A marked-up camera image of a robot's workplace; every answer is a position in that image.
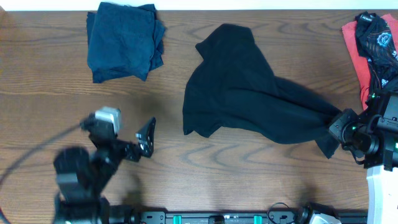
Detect plain black t-shirt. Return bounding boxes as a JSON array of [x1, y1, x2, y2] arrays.
[[182, 24, 340, 159]]

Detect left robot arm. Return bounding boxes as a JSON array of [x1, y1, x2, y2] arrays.
[[53, 114, 156, 223]]

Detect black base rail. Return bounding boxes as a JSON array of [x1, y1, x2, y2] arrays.
[[140, 211, 299, 224]]

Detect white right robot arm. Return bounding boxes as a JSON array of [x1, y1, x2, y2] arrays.
[[296, 90, 397, 224]]

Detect black patterned jersey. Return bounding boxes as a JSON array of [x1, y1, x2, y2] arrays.
[[354, 11, 397, 92]]

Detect black right base cable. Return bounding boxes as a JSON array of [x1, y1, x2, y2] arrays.
[[267, 201, 299, 224]]

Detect folded dark blue garment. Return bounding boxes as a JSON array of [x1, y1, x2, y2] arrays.
[[86, 2, 165, 83]]

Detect red garment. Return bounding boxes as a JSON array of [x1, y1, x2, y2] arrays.
[[342, 14, 397, 110]]

